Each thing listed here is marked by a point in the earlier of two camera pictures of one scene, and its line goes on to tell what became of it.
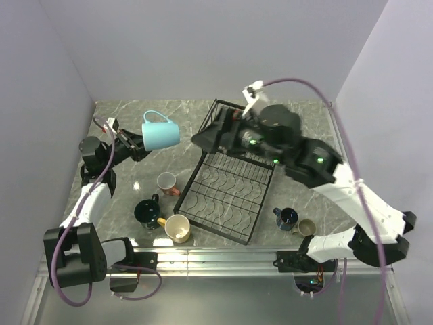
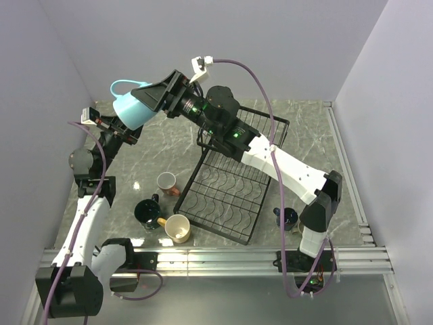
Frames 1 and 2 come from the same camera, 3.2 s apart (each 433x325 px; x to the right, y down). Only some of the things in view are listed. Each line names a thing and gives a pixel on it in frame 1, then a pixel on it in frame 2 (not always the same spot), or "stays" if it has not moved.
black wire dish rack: (225, 191) stays
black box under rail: (123, 284) stays
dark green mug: (147, 212) stays
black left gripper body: (122, 151) -> (112, 127)
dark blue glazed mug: (287, 218) stays
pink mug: (166, 181) stays
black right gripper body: (246, 136) -> (185, 102)
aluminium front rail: (231, 263) stays
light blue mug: (161, 134) -> (120, 103)
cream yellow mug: (176, 226) stays
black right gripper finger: (207, 139) -> (154, 95)
